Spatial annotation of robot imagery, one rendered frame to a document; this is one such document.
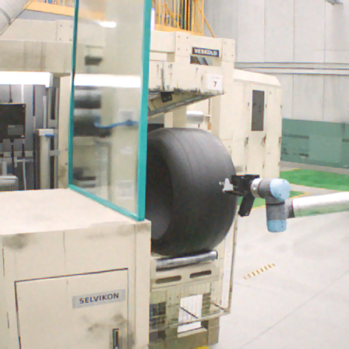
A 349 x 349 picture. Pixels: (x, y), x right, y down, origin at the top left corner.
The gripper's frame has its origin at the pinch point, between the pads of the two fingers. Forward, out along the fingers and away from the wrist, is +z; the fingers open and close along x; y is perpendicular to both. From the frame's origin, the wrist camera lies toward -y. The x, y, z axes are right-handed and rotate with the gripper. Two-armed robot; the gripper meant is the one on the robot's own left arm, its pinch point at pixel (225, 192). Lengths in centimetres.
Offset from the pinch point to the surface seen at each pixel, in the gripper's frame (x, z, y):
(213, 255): -6.4, 17.8, -30.0
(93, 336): 78, -46, -32
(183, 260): 9.9, 17.8, -30.2
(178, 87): -5, 42, 49
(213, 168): 3.4, 3.5, 9.5
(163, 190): -4, 57, -2
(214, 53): -49, 70, 76
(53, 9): -106, 579, 265
